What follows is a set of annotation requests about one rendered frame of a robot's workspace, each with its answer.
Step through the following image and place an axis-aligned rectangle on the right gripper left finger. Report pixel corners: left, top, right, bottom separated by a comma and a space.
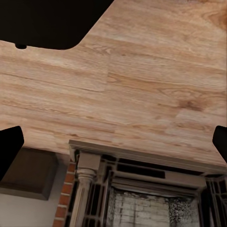
0, 126, 24, 182

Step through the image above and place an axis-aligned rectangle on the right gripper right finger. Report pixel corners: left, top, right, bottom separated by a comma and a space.
213, 126, 227, 163

